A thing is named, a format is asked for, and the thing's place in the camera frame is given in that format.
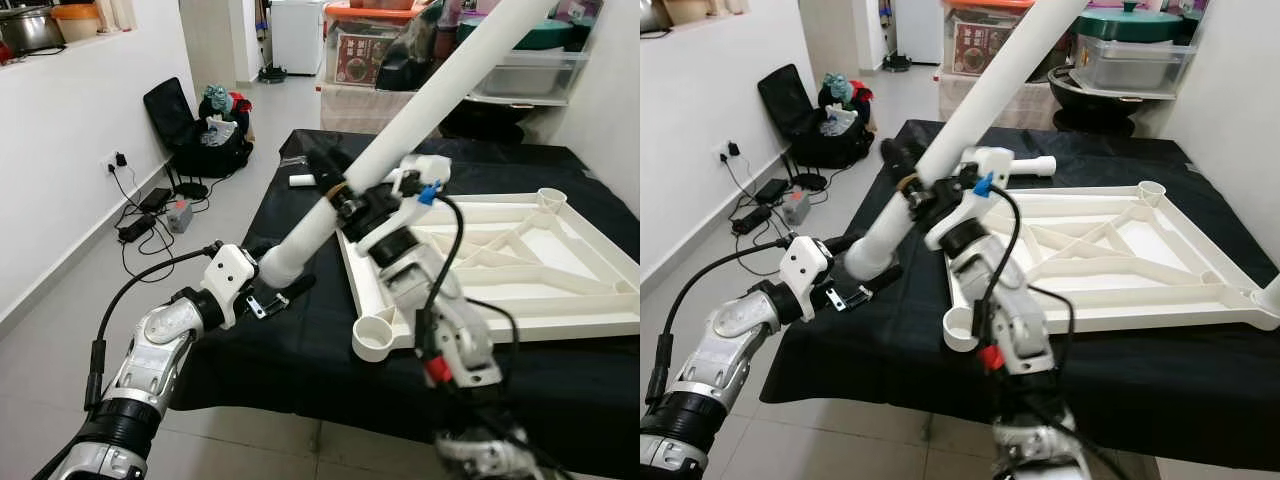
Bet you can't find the black wifi router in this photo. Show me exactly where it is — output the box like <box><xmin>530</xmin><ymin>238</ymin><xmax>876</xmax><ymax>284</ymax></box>
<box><xmin>790</xmin><ymin>140</ymin><xmax>829</xmax><ymax>191</ymax></box>
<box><xmin>170</xmin><ymin>150</ymin><xmax>209</xmax><ymax>199</ymax></box>

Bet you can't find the white cabinet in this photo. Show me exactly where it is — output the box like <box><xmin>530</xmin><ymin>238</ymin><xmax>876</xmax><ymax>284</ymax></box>
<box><xmin>893</xmin><ymin>0</ymin><xmax>946</xmax><ymax>63</ymax></box>
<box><xmin>270</xmin><ymin>0</ymin><xmax>331</xmax><ymax>76</ymax></box>

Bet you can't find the white plastic children table top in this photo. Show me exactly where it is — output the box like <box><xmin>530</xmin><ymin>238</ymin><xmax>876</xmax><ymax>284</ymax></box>
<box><xmin>340</xmin><ymin>188</ymin><xmax>641</xmax><ymax>363</ymax></box>
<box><xmin>943</xmin><ymin>180</ymin><xmax>1280</xmax><ymax>353</ymax></box>

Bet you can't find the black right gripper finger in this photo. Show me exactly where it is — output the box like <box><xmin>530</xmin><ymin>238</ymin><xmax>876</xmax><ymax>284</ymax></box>
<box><xmin>304</xmin><ymin>147</ymin><xmax>352</xmax><ymax>197</ymax></box>
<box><xmin>879</xmin><ymin>137</ymin><xmax>927</xmax><ymax>188</ymax></box>

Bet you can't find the shiny black bag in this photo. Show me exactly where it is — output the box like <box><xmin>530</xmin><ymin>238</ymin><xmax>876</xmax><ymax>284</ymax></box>
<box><xmin>375</xmin><ymin>5</ymin><xmax>443</xmax><ymax>93</ymax></box>

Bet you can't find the clear plastic storage container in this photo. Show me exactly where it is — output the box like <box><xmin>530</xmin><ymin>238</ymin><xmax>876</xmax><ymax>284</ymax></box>
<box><xmin>468</xmin><ymin>45</ymin><xmax>591</xmax><ymax>107</ymax></box>
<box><xmin>1075</xmin><ymin>35</ymin><xmax>1198</xmax><ymax>98</ymax></box>

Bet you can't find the green round pot lid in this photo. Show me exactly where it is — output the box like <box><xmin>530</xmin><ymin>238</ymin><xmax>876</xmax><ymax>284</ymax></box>
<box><xmin>460</xmin><ymin>15</ymin><xmax>591</xmax><ymax>51</ymax></box>
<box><xmin>1075</xmin><ymin>0</ymin><xmax>1181</xmax><ymax>41</ymax></box>

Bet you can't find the black round wok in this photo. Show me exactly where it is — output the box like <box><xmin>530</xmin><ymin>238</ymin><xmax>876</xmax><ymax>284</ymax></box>
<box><xmin>440</xmin><ymin>95</ymin><xmax>543</xmax><ymax>143</ymax></box>
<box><xmin>1048</xmin><ymin>70</ymin><xmax>1143</xmax><ymax>138</ymax></box>

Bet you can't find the beige cloth covered table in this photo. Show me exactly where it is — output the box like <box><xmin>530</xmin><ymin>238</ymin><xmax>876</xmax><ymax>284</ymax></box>
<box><xmin>935</xmin><ymin>70</ymin><xmax>1051</xmax><ymax>131</ymax></box>
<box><xmin>318</xmin><ymin>80</ymin><xmax>421</xmax><ymax>136</ymax></box>

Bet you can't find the beige tub orange lid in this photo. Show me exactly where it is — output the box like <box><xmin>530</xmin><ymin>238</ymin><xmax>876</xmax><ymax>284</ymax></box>
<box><xmin>665</xmin><ymin>0</ymin><xmax>713</xmax><ymax>26</ymax></box>
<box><xmin>50</xmin><ymin>3</ymin><xmax>103</xmax><ymax>43</ymax></box>

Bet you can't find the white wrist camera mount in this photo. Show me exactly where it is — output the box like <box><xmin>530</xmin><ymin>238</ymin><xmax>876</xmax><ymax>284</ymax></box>
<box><xmin>355</xmin><ymin>155</ymin><xmax>453</xmax><ymax>257</ymax></box>
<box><xmin>778</xmin><ymin>235</ymin><xmax>833</xmax><ymax>317</ymax></box>
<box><xmin>925</xmin><ymin>147</ymin><xmax>1017</xmax><ymax>251</ymax></box>
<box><xmin>200</xmin><ymin>243</ymin><xmax>259</xmax><ymax>329</ymax></box>

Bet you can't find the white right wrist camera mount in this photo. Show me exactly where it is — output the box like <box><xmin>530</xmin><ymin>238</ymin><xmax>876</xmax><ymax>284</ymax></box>
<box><xmin>925</xmin><ymin>147</ymin><xmax>1017</xmax><ymax>251</ymax></box>
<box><xmin>355</xmin><ymin>155</ymin><xmax>453</xmax><ymax>257</ymax></box>

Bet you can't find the black open suitcase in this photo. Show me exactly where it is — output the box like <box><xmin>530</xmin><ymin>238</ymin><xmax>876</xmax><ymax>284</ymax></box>
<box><xmin>143</xmin><ymin>78</ymin><xmax>253</xmax><ymax>179</ymax></box>
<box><xmin>757</xmin><ymin>63</ymin><xmax>876</xmax><ymax>169</ymax></box>

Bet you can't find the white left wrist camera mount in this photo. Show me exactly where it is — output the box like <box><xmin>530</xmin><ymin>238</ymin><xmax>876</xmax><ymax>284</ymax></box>
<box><xmin>778</xmin><ymin>235</ymin><xmax>833</xmax><ymax>317</ymax></box>
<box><xmin>200</xmin><ymin>243</ymin><xmax>259</xmax><ymax>329</ymax></box>

